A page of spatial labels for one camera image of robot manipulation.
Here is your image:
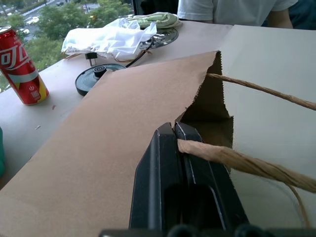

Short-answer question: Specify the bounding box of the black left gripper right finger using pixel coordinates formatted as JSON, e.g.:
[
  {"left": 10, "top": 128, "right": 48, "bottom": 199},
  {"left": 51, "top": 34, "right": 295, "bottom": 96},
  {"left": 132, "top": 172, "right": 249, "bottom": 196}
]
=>
[{"left": 174, "top": 121, "right": 249, "bottom": 232}]

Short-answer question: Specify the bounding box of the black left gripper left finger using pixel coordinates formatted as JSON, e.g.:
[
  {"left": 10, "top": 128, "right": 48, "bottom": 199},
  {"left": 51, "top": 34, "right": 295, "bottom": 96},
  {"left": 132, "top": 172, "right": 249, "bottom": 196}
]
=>
[{"left": 128, "top": 122, "right": 184, "bottom": 232}]

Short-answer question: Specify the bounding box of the brown paper bag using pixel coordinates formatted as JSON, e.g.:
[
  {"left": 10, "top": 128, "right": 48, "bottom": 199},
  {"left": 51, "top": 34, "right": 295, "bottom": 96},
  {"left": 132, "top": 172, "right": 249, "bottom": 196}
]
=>
[{"left": 0, "top": 50, "right": 316, "bottom": 237}]

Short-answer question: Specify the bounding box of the white plastic bag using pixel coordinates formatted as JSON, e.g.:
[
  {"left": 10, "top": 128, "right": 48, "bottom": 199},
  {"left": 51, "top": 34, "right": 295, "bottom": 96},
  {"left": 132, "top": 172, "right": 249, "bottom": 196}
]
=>
[{"left": 61, "top": 18, "right": 158, "bottom": 62}]

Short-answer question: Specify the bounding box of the black round kettle base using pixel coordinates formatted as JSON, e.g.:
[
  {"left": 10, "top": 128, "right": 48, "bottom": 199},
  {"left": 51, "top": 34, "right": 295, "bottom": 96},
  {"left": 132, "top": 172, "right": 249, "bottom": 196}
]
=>
[{"left": 75, "top": 63, "right": 127, "bottom": 96}]

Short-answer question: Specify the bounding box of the black power plug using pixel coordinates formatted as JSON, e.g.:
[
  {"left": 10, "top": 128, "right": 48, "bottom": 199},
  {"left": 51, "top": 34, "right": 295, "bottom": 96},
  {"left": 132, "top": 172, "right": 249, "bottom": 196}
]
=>
[{"left": 84, "top": 52, "right": 98, "bottom": 66}]

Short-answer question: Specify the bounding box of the round silver metal plate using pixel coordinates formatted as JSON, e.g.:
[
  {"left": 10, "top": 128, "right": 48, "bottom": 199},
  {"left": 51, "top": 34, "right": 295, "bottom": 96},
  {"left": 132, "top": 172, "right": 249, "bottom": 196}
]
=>
[{"left": 138, "top": 27, "right": 179, "bottom": 50}]

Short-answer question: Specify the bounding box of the teal green object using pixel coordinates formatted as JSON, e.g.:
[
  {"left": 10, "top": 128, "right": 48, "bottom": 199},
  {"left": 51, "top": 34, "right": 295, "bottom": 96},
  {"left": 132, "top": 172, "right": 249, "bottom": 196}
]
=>
[{"left": 0, "top": 127, "right": 5, "bottom": 178}]

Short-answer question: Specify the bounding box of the green and white cloth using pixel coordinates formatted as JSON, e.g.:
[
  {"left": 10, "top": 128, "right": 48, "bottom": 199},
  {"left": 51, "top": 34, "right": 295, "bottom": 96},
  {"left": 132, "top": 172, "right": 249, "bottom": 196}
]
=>
[{"left": 128, "top": 12, "right": 182, "bottom": 31}]

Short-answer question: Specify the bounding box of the red cola can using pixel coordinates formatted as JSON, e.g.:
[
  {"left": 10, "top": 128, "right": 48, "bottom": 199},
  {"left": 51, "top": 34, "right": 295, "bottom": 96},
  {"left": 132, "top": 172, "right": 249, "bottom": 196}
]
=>
[{"left": 0, "top": 24, "right": 49, "bottom": 106}]

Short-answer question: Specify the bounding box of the person in white shirt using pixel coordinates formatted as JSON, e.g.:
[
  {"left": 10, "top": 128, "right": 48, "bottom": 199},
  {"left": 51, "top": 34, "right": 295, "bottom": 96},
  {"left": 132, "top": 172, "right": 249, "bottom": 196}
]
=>
[{"left": 177, "top": 0, "right": 299, "bottom": 29}]

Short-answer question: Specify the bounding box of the black power cable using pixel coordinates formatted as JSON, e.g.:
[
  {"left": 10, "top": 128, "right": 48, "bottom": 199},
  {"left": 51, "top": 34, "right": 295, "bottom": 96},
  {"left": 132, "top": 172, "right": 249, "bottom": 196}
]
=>
[{"left": 125, "top": 37, "right": 156, "bottom": 68}]

